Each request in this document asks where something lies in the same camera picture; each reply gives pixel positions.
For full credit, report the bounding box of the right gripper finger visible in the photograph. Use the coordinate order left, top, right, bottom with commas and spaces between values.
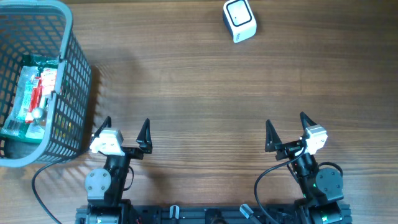
265, 119, 282, 152
300, 111, 317, 130

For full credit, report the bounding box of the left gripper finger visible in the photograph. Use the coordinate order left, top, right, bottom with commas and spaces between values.
136, 118, 152, 148
93, 116, 112, 138

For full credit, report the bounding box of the green 3M gloves package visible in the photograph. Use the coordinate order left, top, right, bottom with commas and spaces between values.
1, 55, 59, 144

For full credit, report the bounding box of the red snack packet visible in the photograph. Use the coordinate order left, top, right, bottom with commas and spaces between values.
25, 77, 42, 124

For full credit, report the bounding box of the light teal small packet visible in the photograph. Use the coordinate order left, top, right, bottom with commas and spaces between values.
12, 66, 39, 121

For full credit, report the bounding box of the yellow liquid bottle silver cap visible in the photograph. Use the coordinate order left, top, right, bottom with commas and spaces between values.
32, 107, 47, 126

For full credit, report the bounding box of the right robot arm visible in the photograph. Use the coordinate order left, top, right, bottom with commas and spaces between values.
265, 112, 353, 223

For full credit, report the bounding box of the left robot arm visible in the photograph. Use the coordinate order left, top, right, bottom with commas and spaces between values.
76, 116, 153, 224

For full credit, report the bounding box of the white barcode scanner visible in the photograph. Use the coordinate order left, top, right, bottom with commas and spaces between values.
223, 0, 257, 44

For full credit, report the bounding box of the grey plastic mesh basket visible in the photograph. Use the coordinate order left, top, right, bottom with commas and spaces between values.
1, 1, 92, 167

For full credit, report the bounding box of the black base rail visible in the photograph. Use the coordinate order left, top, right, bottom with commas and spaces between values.
75, 204, 353, 224

